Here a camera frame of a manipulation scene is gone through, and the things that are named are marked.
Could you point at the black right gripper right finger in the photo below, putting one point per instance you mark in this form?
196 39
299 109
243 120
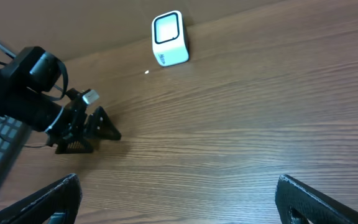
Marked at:
299 203

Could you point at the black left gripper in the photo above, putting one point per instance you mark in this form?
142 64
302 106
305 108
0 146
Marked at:
66 130

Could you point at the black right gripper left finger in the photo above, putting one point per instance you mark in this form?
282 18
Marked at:
58 202

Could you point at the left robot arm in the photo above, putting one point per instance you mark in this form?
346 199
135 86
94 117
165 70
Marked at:
34 90

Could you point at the white barcode scanner stand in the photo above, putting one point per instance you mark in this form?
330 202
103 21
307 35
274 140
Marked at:
169 39

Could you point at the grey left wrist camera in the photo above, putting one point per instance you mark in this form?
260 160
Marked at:
90 96

